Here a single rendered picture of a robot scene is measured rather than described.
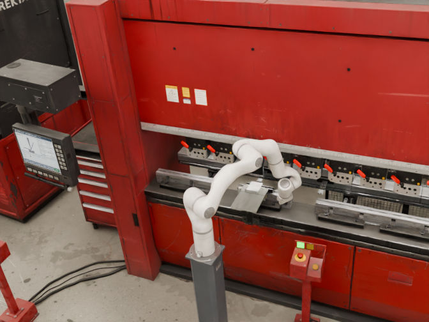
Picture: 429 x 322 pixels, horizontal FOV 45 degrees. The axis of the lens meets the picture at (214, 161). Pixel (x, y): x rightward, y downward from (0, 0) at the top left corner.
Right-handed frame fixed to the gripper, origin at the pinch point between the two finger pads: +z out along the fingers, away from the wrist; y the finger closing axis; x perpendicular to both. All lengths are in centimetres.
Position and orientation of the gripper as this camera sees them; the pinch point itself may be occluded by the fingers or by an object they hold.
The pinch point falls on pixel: (285, 202)
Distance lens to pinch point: 353.2
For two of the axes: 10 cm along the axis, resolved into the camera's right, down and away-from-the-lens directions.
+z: 1.3, 4.4, 8.9
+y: -9.0, 4.2, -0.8
